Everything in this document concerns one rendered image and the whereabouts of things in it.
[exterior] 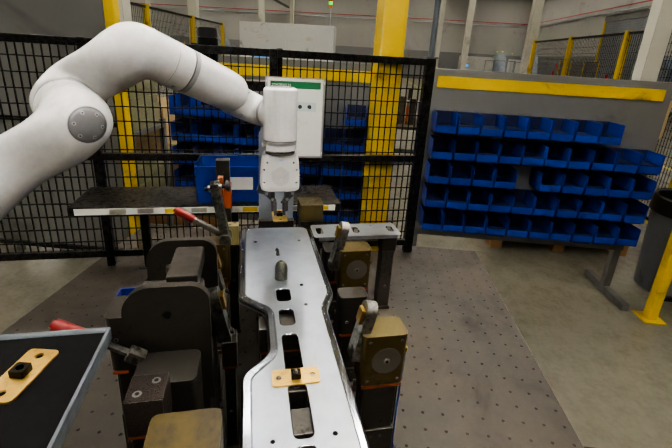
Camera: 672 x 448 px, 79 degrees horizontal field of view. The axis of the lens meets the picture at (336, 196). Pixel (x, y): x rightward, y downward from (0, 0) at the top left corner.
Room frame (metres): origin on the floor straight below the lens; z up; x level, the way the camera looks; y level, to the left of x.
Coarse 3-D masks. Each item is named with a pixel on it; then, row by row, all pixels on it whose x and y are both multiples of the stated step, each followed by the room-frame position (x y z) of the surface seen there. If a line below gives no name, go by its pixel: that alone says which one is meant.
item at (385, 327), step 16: (384, 320) 0.69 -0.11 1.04; (400, 320) 0.69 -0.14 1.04; (368, 336) 0.64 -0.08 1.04; (384, 336) 0.64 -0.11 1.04; (400, 336) 0.65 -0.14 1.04; (368, 352) 0.63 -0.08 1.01; (384, 352) 0.64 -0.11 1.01; (400, 352) 0.65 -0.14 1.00; (368, 368) 0.63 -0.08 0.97; (384, 368) 0.64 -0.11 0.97; (400, 368) 0.65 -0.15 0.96; (368, 384) 0.64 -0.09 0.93; (384, 384) 0.64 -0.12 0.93; (400, 384) 0.65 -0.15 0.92; (368, 400) 0.64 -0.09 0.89; (384, 400) 0.65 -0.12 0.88; (368, 416) 0.64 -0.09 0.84; (384, 416) 0.65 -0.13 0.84; (368, 432) 0.64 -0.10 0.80; (384, 432) 0.65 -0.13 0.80
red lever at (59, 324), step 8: (56, 320) 0.48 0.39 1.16; (64, 320) 0.49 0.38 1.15; (56, 328) 0.48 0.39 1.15; (64, 328) 0.48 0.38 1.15; (72, 328) 0.49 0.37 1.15; (80, 328) 0.49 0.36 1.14; (112, 344) 0.50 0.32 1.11; (120, 352) 0.50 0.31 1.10; (128, 352) 0.50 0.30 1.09; (136, 352) 0.50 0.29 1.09; (144, 352) 0.51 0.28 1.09; (128, 360) 0.50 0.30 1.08; (136, 360) 0.50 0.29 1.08
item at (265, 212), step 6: (264, 150) 1.28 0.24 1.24; (276, 192) 1.29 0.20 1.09; (282, 192) 1.29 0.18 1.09; (264, 198) 1.28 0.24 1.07; (276, 198) 1.29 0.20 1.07; (282, 198) 1.29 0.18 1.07; (264, 204) 1.28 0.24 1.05; (270, 204) 1.29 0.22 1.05; (288, 204) 1.30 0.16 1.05; (264, 210) 1.28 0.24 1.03; (270, 210) 1.29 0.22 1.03; (288, 210) 1.30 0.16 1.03; (264, 216) 1.28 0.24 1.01; (270, 216) 1.29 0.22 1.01; (288, 216) 1.30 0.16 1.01
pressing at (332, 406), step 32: (256, 256) 1.01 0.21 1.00; (288, 256) 1.02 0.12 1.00; (256, 288) 0.85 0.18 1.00; (288, 288) 0.86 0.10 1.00; (320, 288) 0.87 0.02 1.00; (320, 320) 0.74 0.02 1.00; (320, 352) 0.64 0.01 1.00; (256, 384) 0.55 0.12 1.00; (320, 384) 0.56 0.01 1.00; (256, 416) 0.49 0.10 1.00; (288, 416) 0.49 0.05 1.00; (320, 416) 0.49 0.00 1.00; (352, 416) 0.50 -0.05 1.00
